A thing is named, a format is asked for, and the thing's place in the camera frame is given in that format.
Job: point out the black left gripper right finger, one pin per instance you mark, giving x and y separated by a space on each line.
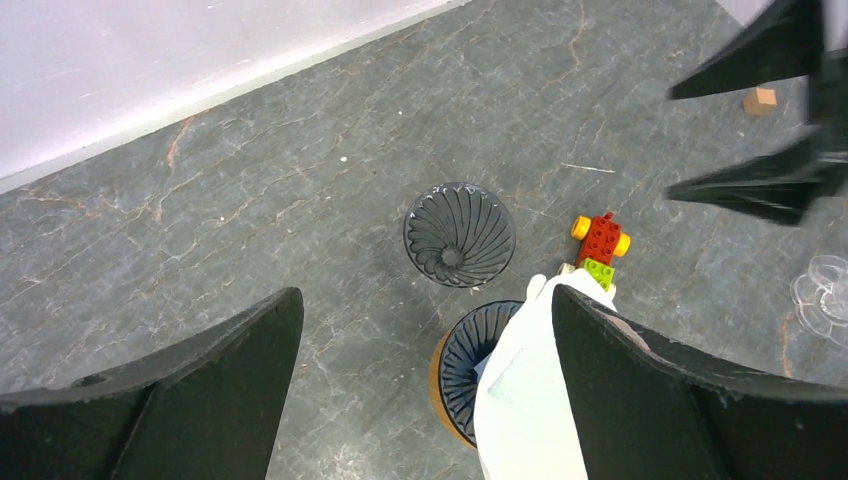
648 407

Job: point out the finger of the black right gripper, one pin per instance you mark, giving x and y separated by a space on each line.
786 40
780 187

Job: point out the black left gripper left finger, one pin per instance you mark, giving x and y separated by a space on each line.
207 407

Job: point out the clear glass coffee dripper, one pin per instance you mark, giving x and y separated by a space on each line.
820 299

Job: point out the white paper coffee filter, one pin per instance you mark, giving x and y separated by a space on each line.
523 420

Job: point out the blue plastic coffee dripper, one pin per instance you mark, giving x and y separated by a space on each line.
470 342

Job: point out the wooden ring dripper stand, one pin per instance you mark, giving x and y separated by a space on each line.
435 394

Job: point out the grey ribbed coffee dripper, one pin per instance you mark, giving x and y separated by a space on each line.
459 235

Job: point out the small wooden cube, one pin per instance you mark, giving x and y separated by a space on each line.
760 101

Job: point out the red toy brick car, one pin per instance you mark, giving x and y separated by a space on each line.
601 239

